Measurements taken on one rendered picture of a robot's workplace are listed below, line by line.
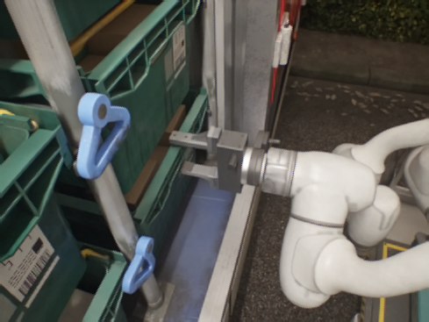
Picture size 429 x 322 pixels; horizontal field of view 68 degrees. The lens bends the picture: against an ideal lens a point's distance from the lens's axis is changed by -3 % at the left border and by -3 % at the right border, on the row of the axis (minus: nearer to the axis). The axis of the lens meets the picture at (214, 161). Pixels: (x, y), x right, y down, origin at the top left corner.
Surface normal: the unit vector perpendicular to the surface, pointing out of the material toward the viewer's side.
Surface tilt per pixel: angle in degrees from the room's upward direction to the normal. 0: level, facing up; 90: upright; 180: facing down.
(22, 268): 94
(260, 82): 90
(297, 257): 57
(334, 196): 50
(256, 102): 90
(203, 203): 0
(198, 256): 0
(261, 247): 0
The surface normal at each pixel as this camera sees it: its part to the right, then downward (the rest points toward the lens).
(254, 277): -0.03, -0.69
